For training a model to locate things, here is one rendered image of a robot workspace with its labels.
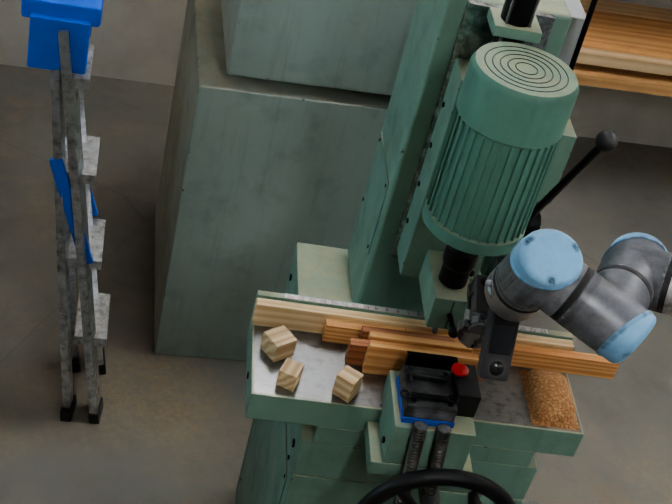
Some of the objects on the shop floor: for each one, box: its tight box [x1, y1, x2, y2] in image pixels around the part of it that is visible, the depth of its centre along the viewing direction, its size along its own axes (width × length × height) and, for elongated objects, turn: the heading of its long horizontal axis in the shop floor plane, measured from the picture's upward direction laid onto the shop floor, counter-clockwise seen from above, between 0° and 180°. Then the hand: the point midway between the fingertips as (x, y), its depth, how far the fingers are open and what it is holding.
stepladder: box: [21, 0, 111, 424], centre depth 285 cm, size 27×25×116 cm
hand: (470, 346), depth 199 cm, fingers closed
